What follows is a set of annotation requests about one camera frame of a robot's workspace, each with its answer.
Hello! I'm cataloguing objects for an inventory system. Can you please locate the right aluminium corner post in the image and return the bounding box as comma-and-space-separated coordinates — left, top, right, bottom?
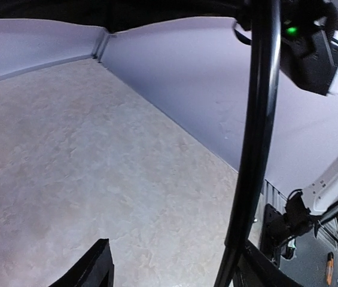
91, 28, 117, 63

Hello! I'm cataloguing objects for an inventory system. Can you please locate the pink and black umbrella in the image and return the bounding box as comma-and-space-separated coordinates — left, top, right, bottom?
0, 1, 278, 286

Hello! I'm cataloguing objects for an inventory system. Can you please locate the orange marker pen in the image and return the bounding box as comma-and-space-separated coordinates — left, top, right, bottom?
326, 252, 334, 286

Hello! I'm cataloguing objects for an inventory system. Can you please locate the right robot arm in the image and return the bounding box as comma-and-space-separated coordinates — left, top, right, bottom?
219, 1, 338, 216

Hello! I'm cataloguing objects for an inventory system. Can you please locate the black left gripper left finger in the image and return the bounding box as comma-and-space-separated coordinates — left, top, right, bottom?
50, 239, 114, 287

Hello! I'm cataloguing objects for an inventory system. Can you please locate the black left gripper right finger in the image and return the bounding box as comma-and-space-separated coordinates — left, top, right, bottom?
233, 242, 300, 287

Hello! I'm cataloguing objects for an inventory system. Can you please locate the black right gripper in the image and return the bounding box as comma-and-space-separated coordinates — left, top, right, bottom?
233, 0, 338, 96

